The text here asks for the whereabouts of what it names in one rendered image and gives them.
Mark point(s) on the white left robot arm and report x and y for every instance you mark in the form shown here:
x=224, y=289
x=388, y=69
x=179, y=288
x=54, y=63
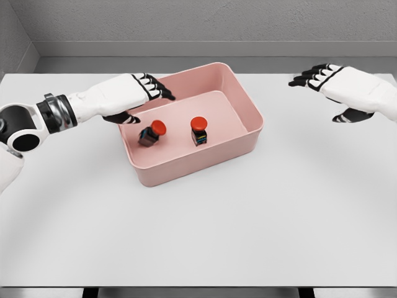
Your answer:
x=87, y=101

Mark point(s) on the left robot hand striped fingers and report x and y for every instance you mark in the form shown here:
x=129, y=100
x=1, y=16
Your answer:
x=124, y=91

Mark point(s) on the right robot hand striped fingers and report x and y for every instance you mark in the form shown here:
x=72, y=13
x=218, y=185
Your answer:
x=356, y=90

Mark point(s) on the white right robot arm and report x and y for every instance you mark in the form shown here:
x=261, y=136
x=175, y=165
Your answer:
x=393, y=102

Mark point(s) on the pink plastic basket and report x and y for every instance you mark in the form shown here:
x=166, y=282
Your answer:
x=214, y=102

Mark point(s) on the red button industrial switch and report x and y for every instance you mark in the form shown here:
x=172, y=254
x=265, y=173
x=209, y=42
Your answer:
x=153, y=132
x=198, y=132

